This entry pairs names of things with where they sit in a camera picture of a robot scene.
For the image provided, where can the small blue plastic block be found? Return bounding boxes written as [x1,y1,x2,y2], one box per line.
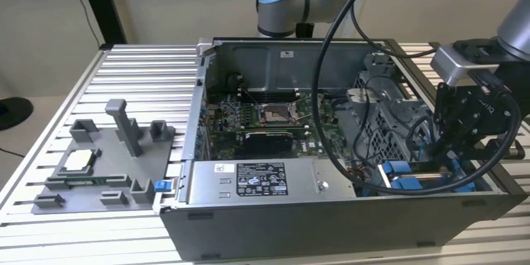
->
[153,179,173,194]

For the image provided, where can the dark grey PC case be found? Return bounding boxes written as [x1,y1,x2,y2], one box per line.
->
[158,37,527,261]

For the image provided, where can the silver power supply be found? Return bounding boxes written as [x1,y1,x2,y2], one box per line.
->
[184,158,357,201]

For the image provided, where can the CPU with silver top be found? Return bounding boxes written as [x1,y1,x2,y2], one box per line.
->
[61,150,98,172]

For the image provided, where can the black round stand foot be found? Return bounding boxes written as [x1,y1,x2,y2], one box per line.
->
[0,97,33,132]

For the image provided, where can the grey parts rack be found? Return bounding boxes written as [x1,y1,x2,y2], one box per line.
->
[30,99,178,216]

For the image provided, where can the metal disk bay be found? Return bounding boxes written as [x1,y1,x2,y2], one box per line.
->
[345,53,476,166]

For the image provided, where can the green motherboard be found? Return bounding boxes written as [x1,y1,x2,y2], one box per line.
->
[201,91,360,166]

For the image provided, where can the thin black cable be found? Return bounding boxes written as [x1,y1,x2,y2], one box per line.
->
[353,0,439,58]

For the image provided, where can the red wire bundle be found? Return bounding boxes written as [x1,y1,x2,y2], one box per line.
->
[349,164,376,182]

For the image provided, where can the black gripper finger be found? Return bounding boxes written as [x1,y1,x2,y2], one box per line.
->
[449,122,484,159]
[432,82,455,158]

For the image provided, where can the CPU socket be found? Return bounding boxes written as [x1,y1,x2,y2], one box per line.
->
[253,102,297,125]

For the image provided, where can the hard disk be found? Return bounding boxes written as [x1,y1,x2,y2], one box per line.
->
[391,175,476,193]
[383,159,463,175]

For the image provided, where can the black frame post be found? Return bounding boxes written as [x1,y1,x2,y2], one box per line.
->
[76,0,128,46]

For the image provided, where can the thick black cable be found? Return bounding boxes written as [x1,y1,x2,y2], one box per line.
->
[312,0,521,197]

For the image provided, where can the black graphics card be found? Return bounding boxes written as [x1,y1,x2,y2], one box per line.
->
[237,130,307,159]

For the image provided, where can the blue data wire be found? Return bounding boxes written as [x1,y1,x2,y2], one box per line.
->
[413,122,433,160]

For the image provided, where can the black power wire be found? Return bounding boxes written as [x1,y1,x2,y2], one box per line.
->
[407,112,439,154]

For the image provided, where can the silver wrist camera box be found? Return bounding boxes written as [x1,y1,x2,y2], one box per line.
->
[429,45,500,86]

